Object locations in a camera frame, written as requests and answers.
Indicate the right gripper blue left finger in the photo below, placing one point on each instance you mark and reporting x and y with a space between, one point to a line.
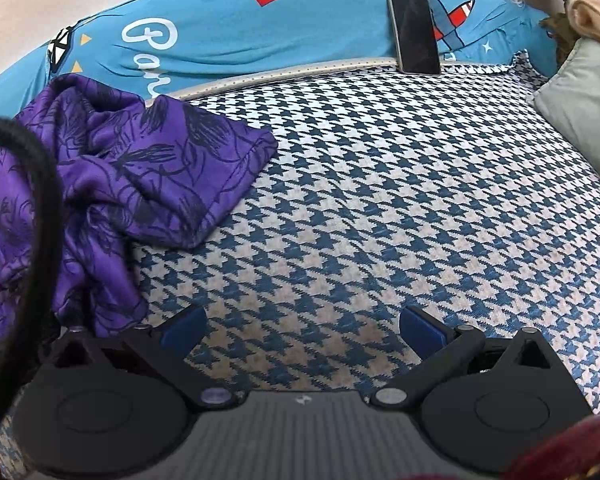
164 349

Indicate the grey pillow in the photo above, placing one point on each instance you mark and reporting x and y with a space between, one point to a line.
570 100

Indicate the black smartphone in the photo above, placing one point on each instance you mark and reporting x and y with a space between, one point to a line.
416 48

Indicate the purple patterned garment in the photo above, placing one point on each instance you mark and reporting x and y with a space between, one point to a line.
164 173

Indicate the blue cartoon print bedsheet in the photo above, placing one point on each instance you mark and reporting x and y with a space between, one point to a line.
154 47

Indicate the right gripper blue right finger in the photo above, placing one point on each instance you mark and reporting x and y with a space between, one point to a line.
443 352

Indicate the blue white houndstooth mat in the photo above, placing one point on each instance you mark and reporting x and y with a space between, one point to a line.
446 193

